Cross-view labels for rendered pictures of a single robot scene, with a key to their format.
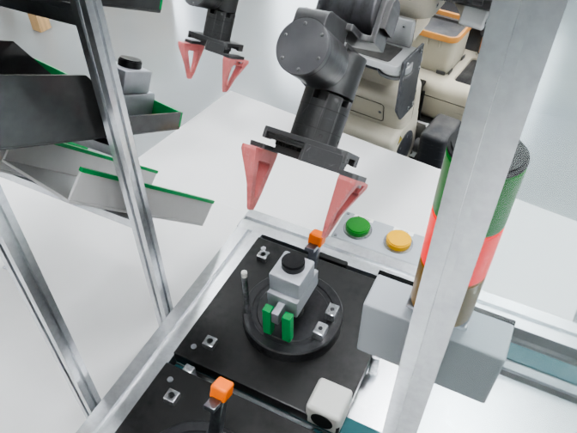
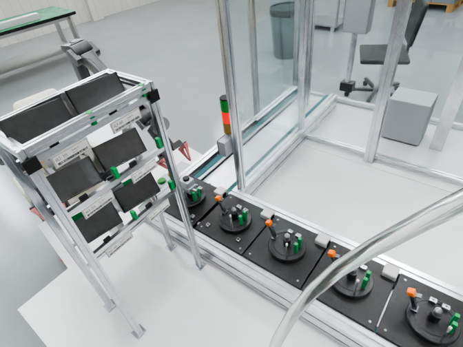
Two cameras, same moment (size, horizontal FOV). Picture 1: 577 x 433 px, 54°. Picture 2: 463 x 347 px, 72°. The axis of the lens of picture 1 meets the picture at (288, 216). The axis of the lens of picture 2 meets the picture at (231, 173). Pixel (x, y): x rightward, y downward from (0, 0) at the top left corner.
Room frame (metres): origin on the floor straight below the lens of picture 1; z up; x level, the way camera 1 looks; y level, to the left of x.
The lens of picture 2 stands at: (-0.01, 0.96, 1.98)
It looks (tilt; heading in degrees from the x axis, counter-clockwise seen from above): 40 degrees down; 286
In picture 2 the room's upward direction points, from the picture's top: 8 degrees counter-clockwise
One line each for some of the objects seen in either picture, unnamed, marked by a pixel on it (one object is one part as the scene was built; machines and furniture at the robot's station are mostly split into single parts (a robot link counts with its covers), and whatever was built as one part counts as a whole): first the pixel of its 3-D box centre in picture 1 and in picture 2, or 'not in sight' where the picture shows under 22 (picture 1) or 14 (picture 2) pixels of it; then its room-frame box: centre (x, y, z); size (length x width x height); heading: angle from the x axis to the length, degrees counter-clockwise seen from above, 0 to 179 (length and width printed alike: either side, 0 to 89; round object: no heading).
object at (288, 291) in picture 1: (289, 283); (189, 184); (0.46, 0.00, 1.06); 0.08 x 0.04 x 0.07; 153
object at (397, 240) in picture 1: (397, 241); not in sight; (0.63, -0.18, 0.96); 0.04 x 0.04 x 0.02
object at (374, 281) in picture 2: not in sight; (352, 273); (-0.20, 0.32, 1.01); 0.24 x 0.24 x 0.13; 64
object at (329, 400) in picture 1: (328, 405); (220, 193); (0.34, -0.05, 0.97); 0.05 x 0.05 x 0.04; 64
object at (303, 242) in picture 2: not in sight; (286, 240); (0.02, 0.22, 1.01); 0.24 x 0.24 x 0.13; 64
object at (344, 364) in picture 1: (292, 322); (191, 199); (0.47, -0.01, 0.96); 0.24 x 0.24 x 0.02; 64
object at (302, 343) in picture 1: (292, 314); (190, 196); (0.47, -0.01, 0.98); 0.14 x 0.14 x 0.02
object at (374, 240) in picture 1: (395, 254); (173, 177); (0.63, -0.18, 0.93); 0.21 x 0.07 x 0.06; 64
